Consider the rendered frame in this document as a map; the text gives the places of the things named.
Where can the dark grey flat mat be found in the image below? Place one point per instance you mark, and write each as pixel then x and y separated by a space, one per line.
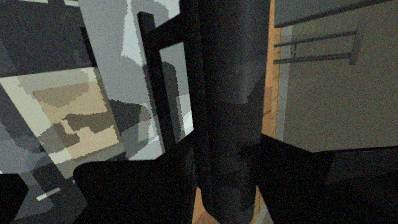
pixel 39 38

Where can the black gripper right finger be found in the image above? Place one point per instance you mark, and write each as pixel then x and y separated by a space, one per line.
pixel 297 184

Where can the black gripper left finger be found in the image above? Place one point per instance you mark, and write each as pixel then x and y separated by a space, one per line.
pixel 171 180

